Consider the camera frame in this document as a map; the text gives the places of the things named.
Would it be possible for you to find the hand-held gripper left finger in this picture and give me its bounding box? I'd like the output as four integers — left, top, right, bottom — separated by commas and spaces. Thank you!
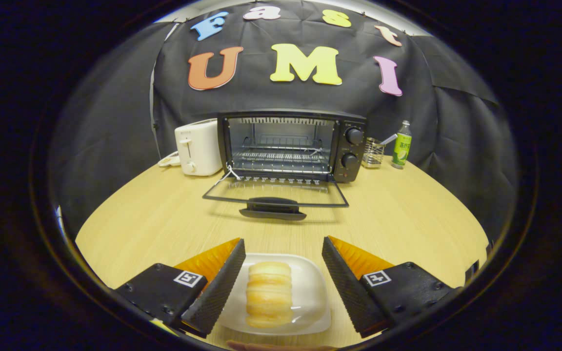
115, 238, 246, 338

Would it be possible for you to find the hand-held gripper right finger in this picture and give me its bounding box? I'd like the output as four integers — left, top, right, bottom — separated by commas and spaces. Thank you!
321, 236, 462, 338

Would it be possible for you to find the golden bread roll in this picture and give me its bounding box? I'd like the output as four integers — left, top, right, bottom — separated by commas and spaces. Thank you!
246, 262, 293, 328

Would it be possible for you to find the black toaster oven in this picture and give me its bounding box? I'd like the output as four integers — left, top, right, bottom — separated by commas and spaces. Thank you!
202, 110, 367, 221

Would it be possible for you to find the white pop-up toaster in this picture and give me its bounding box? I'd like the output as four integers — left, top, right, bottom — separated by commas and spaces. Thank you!
174, 118, 223, 176

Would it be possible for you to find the white square plate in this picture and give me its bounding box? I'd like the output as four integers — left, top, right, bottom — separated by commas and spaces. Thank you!
219, 253, 332, 336

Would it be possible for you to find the small black object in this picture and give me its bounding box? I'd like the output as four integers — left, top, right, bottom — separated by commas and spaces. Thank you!
464, 241, 494, 283

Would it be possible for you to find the green drink bottle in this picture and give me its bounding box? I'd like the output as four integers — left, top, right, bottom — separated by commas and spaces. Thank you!
391, 120, 412, 170

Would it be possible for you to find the wire mesh holder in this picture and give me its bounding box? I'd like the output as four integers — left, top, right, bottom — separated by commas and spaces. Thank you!
362, 137, 385, 169

